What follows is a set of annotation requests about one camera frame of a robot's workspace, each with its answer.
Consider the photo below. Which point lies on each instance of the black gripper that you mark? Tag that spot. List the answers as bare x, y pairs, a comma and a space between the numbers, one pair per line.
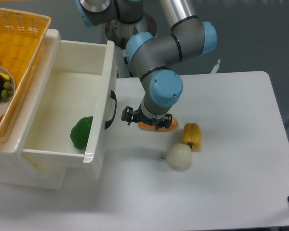
136, 116

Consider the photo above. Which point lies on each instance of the white top drawer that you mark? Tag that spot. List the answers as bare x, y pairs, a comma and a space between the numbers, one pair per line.
81, 84

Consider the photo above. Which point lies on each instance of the white drawer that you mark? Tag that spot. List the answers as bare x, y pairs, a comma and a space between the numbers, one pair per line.
41, 174
81, 84

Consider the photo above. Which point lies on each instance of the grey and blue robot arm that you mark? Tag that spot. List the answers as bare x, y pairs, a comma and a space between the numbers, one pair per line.
149, 56

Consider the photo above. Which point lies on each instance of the white lower drawer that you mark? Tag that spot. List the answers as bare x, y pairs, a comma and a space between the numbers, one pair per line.
41, 174

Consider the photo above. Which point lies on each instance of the white drawer cabinet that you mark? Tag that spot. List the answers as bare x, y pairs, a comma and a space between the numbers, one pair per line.
12, 169

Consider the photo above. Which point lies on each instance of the orange triangular toy bread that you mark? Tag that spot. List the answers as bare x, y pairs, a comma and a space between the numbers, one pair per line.
146, 127

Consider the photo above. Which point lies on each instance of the yellow toy bell pepper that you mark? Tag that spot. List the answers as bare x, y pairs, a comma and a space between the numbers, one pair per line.
192, 136

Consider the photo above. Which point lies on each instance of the white toy pear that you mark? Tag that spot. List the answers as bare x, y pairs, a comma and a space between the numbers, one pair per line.
178, 157

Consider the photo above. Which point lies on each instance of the green toy bell pepper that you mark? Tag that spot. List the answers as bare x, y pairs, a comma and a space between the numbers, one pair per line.
79, 134

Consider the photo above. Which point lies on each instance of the black toy mangosteen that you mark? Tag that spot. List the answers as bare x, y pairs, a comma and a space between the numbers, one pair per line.
6, 89

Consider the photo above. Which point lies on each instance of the yellow woven basket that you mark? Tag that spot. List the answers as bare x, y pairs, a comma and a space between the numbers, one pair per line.
21, 36

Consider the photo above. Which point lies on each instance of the yellow toy fruit piece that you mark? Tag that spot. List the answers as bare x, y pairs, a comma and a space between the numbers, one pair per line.
0, 73

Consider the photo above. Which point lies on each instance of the white metal bracket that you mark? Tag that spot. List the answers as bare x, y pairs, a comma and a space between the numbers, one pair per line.
216, 67

